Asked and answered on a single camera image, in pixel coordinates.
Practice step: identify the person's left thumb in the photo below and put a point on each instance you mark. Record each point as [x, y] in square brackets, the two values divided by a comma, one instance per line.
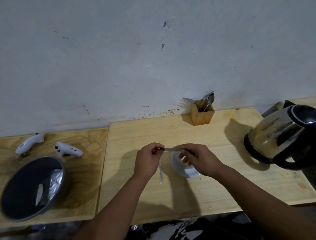
[158, 151]

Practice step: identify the wooden cutlery holder box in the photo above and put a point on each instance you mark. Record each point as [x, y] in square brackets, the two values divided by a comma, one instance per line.
[201, 116]

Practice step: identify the person's right hand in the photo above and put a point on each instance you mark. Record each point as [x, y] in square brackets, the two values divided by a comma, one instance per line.
[205, 160]

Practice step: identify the person's left forearm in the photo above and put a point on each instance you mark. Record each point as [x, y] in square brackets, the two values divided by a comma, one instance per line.
[116, 205]

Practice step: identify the black white patterned clothing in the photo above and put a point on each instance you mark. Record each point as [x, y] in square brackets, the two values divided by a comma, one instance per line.
[187, 228]

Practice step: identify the white handheld controller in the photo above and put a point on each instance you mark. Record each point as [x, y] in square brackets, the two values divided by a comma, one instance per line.
[28, 144]
[70, 149]

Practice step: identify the person's right forearm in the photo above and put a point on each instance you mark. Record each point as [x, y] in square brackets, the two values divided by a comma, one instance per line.
[259, 205]

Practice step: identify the person's left hand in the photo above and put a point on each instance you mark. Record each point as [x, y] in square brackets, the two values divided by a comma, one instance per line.
[145, 162]

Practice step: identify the small white wrapper piece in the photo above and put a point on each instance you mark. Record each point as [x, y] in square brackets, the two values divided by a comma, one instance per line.
[39, 194]

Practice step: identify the metal fork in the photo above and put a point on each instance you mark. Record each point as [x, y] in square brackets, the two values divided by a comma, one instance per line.
[189, 100]

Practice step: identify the metal spoon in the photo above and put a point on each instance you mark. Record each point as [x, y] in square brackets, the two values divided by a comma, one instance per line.
[210, 99]

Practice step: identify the person's right thumb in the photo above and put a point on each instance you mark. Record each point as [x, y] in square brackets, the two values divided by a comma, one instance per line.
[182, 155]

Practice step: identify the steel electric kettle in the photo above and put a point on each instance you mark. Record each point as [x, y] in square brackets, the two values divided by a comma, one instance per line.
[279, 136]

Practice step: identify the thin silver sachet strip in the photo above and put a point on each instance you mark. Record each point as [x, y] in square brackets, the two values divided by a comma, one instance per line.
[172, 149]

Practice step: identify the white ceramic cup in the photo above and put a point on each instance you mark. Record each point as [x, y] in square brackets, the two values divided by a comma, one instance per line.
[180, 165]

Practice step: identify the grey round waste bin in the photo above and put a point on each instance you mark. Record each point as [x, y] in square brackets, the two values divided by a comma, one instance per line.
[22, 190]

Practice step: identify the crumpled silver foil wrapper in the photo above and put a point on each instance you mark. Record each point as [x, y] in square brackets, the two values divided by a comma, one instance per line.
[55, 184]

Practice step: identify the metal knife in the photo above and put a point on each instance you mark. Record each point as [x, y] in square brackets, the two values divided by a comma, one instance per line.
[207, 95]

